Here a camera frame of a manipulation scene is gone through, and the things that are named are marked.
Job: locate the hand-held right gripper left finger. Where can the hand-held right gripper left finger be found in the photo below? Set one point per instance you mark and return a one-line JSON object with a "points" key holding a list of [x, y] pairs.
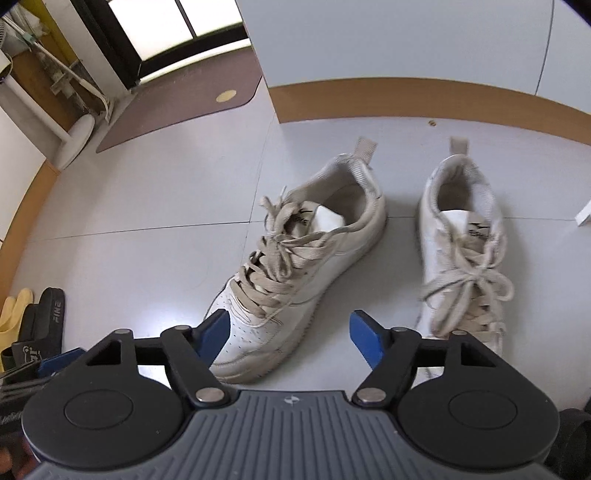
{"points": [[214, 334]]}

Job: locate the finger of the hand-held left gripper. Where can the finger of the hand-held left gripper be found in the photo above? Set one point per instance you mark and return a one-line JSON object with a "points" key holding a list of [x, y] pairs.
{"points": [[57, 364], [21, 378]]}

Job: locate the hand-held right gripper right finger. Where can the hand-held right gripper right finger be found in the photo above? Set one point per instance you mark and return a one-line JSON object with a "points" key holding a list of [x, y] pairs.
{"points": [[364, 337]]}

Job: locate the white patterned sneaker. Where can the white patterned sneaker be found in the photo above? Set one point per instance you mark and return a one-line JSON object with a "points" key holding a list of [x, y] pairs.
{"points": [[466, 258], [286, 295]]}

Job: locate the white shoe rack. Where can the white shoe rack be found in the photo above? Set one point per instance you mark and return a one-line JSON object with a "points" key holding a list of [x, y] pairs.
{"points": [[584, 214]]}

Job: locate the person's left hand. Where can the person's left hand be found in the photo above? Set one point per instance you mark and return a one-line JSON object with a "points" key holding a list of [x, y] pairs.
{"points": [[11, 461]]}

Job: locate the black printed slide sandal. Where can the black printed slide sandal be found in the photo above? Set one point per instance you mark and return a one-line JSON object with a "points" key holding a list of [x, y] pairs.
{"points": [[25, 323], [48, 318]]}

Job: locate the yellow rubber gloves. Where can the yellow rubber gloves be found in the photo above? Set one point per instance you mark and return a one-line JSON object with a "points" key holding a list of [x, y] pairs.
{"points": [[11, 314]]}

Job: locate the white standing fan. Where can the white standing fan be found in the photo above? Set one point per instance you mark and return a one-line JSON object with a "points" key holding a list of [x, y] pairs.
{"points": [[71, 141]]}

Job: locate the brown door mat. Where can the brown door mat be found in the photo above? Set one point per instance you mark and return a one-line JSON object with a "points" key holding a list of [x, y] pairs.
{"points": [[184, 101]]}

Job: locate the white folded drying rack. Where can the white folded drying rack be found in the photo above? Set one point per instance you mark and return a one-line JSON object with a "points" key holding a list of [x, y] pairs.
{"points": [[62, 85]]}

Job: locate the black framed glass door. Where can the black framed glass door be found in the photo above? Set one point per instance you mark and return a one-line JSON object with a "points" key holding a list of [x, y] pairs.
{"points": [[152, 27]]}

